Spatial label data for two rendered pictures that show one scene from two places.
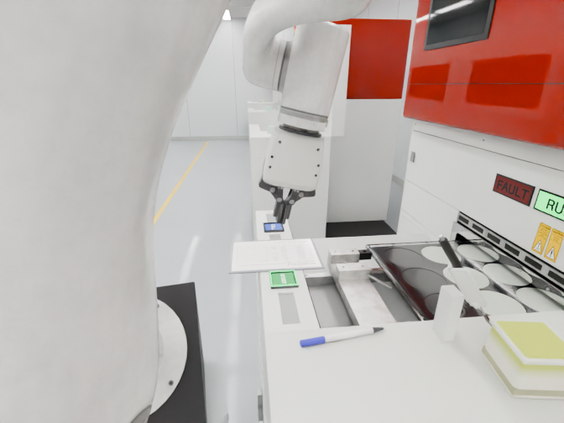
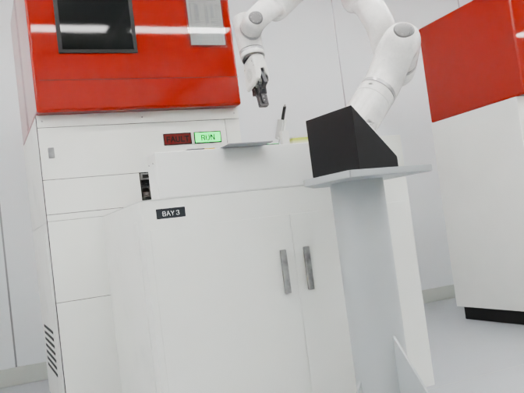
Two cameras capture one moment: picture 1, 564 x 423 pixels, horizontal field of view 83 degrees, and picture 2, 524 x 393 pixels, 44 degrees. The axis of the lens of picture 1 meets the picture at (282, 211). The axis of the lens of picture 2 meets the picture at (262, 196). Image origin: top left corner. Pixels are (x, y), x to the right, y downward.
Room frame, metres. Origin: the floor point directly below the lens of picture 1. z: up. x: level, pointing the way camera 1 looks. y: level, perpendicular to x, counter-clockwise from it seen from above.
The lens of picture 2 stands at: (1.27, 2.01, 0.69)
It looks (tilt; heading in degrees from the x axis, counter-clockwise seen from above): 3 degrees up; 252
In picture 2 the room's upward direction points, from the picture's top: 7 degrees counter-clockwise
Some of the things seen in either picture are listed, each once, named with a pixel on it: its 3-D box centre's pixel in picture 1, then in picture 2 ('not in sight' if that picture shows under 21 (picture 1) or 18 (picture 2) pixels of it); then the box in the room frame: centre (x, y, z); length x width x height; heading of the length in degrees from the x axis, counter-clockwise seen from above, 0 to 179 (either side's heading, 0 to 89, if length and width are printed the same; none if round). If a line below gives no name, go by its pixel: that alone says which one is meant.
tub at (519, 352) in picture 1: (528, 357); (298, 145); (0.32, -0.33, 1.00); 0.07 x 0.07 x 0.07; 88
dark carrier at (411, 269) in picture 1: (465, 277); not in sight; (0.67, -0.45, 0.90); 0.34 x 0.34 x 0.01; 6
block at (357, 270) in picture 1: (352, 270); not in sight; (0.70, -0.18, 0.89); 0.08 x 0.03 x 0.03; 96
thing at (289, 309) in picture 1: (277, 275); (235, 171); (0.69, 0.01, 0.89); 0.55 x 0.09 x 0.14; 6
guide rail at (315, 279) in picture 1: (383, 275); not in sight; (0.77, -0.29, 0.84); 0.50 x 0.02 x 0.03; 96
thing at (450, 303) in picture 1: (461, 300); (282, 136); (0.40, -0.27, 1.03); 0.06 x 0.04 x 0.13; 96
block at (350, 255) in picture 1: (343, 255); not in sight; (0.78, -0.17, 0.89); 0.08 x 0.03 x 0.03; 96
